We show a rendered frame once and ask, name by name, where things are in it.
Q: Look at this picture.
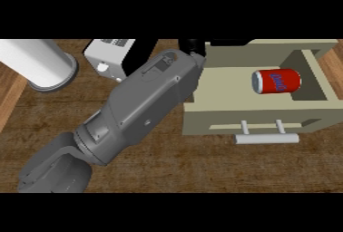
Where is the beige drawer front with handle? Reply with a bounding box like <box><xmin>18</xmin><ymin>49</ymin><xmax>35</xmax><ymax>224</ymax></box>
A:
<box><xmin>181</xmin><ymin>101</ymin><xmax>343</xmax><ymax>145</ymax></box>

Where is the red can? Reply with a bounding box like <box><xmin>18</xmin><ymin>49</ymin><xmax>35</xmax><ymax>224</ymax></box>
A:
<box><xmin>251</xmin><ymin>68</ymin><xmax>304</xmax><ymax>95</ymax></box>

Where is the beige wooden drawer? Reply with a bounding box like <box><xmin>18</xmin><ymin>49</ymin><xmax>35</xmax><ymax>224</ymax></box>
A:
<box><xmin>183</xmin><ymin>38</ymin><xmax>343</xmax><ymax>113</ymax></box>

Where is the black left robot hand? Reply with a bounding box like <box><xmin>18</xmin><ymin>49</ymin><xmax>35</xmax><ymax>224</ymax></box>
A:
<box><xmin>178</xmin><ymin>38</ymin><xmax>208</xmax><ymax>59</ymax></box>

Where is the white cylinder with grey rim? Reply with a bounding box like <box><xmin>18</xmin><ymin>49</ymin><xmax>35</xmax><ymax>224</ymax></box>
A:
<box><xmin>0</xmin><ymin>38</ymin><xmax>81</xmax><ymax>93</ymax></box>

